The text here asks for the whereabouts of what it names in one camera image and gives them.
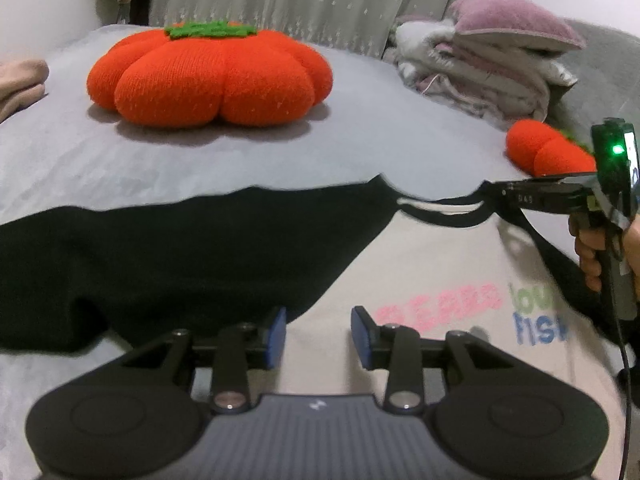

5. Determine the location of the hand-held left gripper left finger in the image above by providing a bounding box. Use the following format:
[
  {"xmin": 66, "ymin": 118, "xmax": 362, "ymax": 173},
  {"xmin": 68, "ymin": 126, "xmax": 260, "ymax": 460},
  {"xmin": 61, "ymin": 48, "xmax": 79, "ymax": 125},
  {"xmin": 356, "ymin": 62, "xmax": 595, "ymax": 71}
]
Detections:
[{"xmin": 122, "ymin": 305, "xmax": 289, "ymax": 414}]

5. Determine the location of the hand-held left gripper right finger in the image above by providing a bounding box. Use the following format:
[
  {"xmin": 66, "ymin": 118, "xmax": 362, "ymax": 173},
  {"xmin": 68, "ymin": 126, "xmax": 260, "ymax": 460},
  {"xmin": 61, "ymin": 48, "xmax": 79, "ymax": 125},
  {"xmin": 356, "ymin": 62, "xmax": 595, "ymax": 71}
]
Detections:
[{"xmin": 350, "ymin": 305, "xmax": 507, "ymax": 414}]

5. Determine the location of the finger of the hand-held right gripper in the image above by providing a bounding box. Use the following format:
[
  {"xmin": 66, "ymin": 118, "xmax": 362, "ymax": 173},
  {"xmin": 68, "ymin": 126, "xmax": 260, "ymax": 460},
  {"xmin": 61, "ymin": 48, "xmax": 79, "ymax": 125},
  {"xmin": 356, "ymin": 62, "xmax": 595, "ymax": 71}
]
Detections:
[{"xmin": 479, "ymin": 172, "xmax": 599, "ymax": 216}]

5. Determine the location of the black and cream shirt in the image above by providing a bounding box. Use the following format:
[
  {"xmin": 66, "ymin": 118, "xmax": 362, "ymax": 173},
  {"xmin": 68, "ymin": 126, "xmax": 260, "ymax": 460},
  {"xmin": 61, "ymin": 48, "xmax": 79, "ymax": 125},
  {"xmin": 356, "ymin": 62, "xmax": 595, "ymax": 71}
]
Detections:
[{"xmin": 0, "ymin": 174, "xmax": 640, "ymax": 480}]

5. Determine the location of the person's right hand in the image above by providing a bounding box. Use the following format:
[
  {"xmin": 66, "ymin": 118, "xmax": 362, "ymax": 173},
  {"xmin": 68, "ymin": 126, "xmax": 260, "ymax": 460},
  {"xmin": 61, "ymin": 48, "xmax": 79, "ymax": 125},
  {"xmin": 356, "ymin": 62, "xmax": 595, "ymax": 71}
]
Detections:
[{"xmin": 573, "ymin": 212, "xmax": 640, "ymax": 291}]

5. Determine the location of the small orange pumpkin pillow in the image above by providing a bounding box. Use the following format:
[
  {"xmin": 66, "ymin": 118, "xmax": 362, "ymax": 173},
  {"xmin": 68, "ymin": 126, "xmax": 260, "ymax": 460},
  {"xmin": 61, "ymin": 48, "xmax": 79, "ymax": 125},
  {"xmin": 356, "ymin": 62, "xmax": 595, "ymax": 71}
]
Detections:
[{"xmin": 505, "ymin": 119, "xmax": 599, "ymax": 179}]

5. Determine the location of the grey quilted blanket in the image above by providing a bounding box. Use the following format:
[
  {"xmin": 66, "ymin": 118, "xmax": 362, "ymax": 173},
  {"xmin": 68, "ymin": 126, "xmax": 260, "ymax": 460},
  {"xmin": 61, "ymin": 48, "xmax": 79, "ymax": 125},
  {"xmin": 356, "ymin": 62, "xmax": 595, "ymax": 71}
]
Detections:
[{"xmin": 549, "ymin": 19, "xmax": 640, "ymax": 161}]

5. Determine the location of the folded quilt pile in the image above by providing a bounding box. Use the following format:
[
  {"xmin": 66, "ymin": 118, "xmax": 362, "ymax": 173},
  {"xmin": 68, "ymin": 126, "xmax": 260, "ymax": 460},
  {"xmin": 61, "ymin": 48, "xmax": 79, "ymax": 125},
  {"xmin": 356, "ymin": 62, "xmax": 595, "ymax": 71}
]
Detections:
[{"xmin": 382, "ymin": 14, "xmax": 580, "ymax": 132}]

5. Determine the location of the purple pillow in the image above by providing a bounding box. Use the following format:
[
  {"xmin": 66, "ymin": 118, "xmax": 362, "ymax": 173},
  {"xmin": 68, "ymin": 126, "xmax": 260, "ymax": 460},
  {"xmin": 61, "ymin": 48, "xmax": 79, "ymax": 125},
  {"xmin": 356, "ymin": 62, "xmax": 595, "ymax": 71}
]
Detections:
[{"xmin": 447, "ymin": 0, "xmax": 587, "ymax": 54}]

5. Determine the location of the large orange pumpkin pillow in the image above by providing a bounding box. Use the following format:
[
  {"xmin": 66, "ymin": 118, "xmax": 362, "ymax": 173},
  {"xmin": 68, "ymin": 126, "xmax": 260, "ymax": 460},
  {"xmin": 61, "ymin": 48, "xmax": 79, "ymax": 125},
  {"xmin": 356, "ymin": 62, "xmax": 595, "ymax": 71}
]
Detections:
[{"xmin": 86, "ymin": 19, "xmax": 334, "ymax": 129}]

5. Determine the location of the pink folded cloth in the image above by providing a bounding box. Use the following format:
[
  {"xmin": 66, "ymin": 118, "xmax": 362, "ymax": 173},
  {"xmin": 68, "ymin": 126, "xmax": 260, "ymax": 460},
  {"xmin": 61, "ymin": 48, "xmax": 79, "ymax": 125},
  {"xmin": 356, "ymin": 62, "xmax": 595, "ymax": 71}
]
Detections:
[{"xmin": 0, "ymin": 58, "xmax": 50, "ymax": 124}]

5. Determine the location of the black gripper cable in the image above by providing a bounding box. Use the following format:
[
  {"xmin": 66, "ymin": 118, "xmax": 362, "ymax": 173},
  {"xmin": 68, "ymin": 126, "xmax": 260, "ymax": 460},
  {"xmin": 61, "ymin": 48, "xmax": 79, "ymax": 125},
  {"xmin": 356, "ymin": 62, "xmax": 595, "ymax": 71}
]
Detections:
[{"xmin": 616, "ymin": 317, "xmax": 635, "ymax": 480}]

